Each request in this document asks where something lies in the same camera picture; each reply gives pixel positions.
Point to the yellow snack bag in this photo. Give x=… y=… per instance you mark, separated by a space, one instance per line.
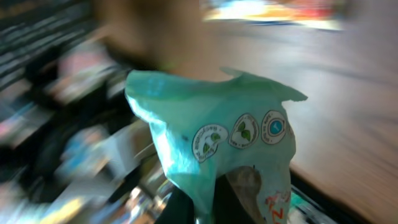
x=317 y=14

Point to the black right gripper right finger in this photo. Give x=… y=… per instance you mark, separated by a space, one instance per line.
x=227 y=207

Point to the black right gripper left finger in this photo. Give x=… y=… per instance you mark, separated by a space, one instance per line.
x=179 y=209

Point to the light green packet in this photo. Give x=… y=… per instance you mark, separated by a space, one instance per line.
x=202 y=130

